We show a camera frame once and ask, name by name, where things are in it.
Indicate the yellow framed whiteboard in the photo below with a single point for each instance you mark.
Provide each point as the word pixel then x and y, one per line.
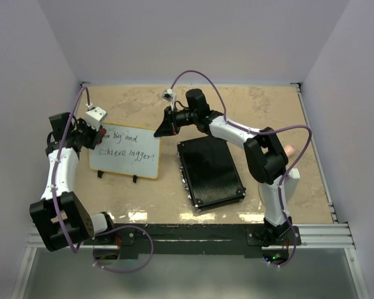
pixel 127 150

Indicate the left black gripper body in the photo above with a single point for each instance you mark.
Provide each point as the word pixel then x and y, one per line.
pixel 86 134

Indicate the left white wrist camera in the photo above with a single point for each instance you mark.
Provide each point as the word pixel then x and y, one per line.
pixel 94 117

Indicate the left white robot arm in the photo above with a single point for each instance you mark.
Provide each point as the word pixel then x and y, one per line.
pixel 59 216

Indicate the black hard case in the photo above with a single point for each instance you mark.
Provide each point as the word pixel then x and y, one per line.
pixel 208 173

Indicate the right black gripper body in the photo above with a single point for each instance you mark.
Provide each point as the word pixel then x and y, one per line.
pixel 182 118

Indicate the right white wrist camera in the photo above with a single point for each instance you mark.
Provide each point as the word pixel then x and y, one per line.
pixel 170 96

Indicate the grey white tape dispenser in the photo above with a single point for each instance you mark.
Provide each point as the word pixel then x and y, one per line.
pixel 290 185

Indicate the pink cylindrical tube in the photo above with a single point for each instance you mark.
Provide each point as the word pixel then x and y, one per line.
pixel 289 150

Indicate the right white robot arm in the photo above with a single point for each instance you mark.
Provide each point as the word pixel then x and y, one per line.
pixel 265 156

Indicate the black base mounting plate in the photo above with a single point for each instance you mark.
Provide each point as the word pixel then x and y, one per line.
pixel 248 240

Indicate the aluminium front rail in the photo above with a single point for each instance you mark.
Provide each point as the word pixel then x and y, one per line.
pixel 326 236

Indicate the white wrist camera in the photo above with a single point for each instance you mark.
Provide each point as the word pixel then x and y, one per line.
pixel 94 117
pixel 170 96

